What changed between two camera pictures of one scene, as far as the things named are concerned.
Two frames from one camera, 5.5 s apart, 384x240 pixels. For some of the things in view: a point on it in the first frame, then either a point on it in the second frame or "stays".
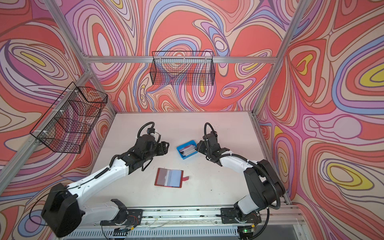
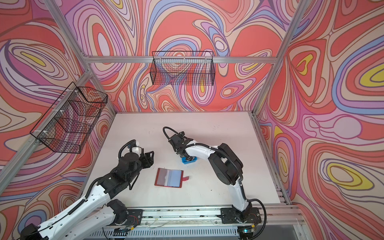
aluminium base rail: x=192 y=222 stays
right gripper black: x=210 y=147 to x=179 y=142
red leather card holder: x=169 y=177 stays
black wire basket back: x=182 y=68 stays
